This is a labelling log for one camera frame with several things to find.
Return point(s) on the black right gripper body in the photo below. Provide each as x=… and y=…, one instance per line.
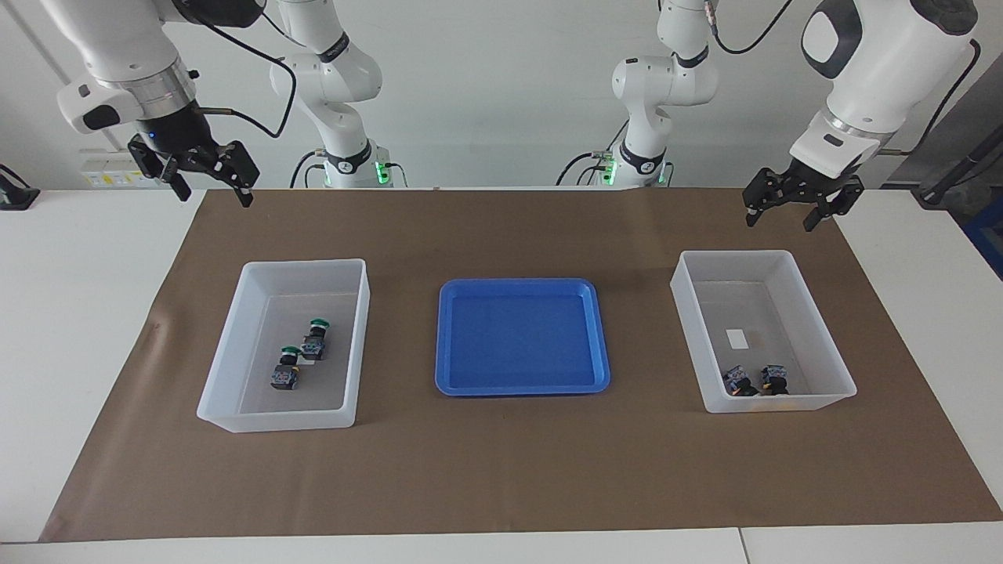
x=176, y=145

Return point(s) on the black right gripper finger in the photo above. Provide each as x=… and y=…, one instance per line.
x=244, y=176
x=182, y=186

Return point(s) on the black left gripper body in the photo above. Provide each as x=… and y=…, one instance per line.
x=815, y=186

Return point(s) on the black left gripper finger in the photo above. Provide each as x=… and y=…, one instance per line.
x=831, y=207
x=764, y=192

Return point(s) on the yellow push button switch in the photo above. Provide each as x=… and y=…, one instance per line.
x=736, y=380
x=774, y=376

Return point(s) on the green push button switch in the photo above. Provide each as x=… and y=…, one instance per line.
x=313, y=348
x=284, y=377

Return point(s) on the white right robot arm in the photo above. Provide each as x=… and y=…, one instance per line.
x=117, y=39

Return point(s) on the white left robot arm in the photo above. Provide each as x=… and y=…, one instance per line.
x=885, y=63

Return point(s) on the translucent white plastic box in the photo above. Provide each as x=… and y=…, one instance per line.
x=235, y=352
x=815, y=329

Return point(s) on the black stand pole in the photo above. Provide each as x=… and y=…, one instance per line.
x=952, y=174

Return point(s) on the white paper label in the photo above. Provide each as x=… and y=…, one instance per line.
x=736, y=338

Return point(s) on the blue crate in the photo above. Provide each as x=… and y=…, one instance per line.
x=989, y=243

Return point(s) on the black desk object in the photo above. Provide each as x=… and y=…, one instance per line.
x=16, y=196

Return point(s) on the blue plastic tray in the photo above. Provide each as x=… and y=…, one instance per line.
x=517, y=337

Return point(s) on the brown paper mat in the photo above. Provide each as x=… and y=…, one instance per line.
x=501, y=470

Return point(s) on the white wall socket box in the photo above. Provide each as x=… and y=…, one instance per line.
x=110, y=176

